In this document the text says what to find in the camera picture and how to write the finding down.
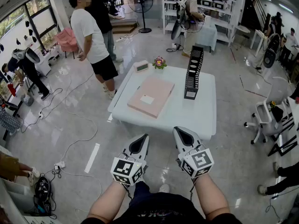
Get potted purple yellow flower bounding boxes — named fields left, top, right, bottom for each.
left=152, top=56, right=168, bottom=70

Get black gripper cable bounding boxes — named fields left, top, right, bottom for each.
left=189, top=178, right=196, bottom=202
left=121, top=184, right=134, bottom=200

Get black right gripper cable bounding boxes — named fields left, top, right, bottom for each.
left=189, top=178, right=196, bottom=202

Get person's black shirt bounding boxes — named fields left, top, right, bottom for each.
left=80, top=191, right=243, bottom=224

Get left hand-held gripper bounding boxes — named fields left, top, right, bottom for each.
left=110, top=133, right=150, bottom=187

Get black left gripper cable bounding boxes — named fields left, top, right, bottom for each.
left=121, top=184, right=134, bottom=200

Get dark staircase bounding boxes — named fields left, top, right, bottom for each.
left=240, top=0, right=273, bottom=32

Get person's dark trousers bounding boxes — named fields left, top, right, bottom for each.
left=129, top=181, right=151, bottom=207

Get black framed window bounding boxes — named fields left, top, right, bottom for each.
left=0, top=0, right=59, bottom=53

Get pink box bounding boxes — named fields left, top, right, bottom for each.
left=127, top=76, right=175, bottom=119

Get white storage shelf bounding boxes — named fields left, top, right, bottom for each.
left=163, top=0, right=243, bottom=47

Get white office chair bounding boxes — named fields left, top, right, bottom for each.
left=244, top=76, right=294, bottom=145

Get person's right white shoe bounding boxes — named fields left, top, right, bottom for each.
left=158, top=183, right=171, bottom=194

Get black perforated file rack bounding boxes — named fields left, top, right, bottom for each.
left=184, top=45, right=204, bottom=100

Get small black bag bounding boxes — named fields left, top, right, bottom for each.
left=271, top=105, right=285, bottom=123

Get pink fabric chair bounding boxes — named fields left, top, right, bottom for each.
left=55, top=27, right=79, bottom=59

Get white desk black frame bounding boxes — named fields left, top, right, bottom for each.
left=267, top=97, right=299, bottom=157

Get person's right forearm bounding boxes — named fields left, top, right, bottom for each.
left=192, top=173, right=231, bottom=220

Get white floor cable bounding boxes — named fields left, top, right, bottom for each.
left=61, top=97, right=98, bottom=163

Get white round side table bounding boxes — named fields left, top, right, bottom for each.
left=235, top=25, right=251, bottom=50

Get pink digital clock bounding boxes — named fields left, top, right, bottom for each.
left=133, top=60, right=150, bottom=73

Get black floor bag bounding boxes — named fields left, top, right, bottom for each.
left=34, top=176, right=52, bottom=217

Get wooden step platform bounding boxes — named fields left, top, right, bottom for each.
left=109, top=17, right=138, bottom=34

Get small white table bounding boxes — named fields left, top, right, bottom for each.
left=249, top=29, right=268, bottom=57

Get person's left forearm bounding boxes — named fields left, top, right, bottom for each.
left=87, top=180, right=131, bottom=221

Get light blue tablecloth table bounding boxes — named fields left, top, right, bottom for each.
left=196, top=23, right=218, bottom=52

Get black standing fan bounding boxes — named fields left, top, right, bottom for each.
left=128, top=0, right=154, bottom=34

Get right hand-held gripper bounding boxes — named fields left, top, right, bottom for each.
left=172, top=126, right=215, bottom=179

